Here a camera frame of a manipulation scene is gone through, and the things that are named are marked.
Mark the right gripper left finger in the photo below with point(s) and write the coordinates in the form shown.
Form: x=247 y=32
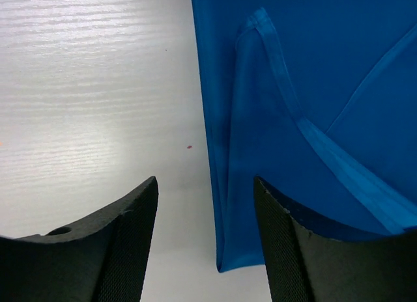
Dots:
x=101 y=257

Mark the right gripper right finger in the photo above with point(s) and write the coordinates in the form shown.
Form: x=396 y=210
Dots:
x=310 y=257

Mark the blue cloth napkin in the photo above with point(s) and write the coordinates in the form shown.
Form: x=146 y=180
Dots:
x=318 y=98

